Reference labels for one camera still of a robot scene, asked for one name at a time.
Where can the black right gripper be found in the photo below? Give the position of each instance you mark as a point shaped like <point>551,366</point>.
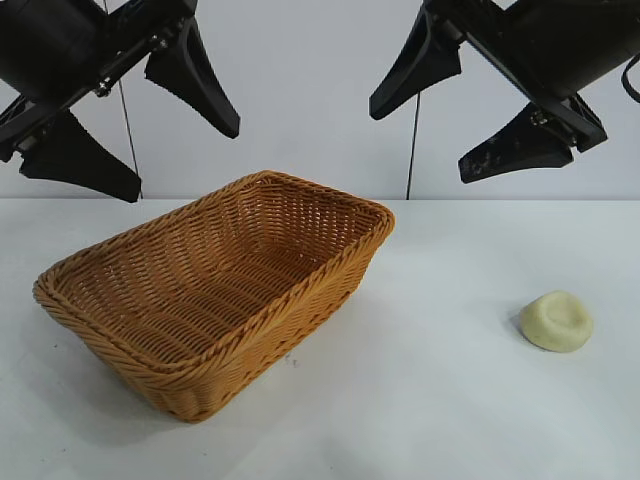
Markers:
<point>560,40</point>

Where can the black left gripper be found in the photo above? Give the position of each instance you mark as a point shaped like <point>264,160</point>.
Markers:
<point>60,45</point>

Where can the tan woven wicker basket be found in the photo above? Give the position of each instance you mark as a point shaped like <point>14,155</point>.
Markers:
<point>225,280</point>

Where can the pale yellow egg yolk pastry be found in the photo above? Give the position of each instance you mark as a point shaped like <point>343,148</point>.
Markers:
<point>555,322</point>

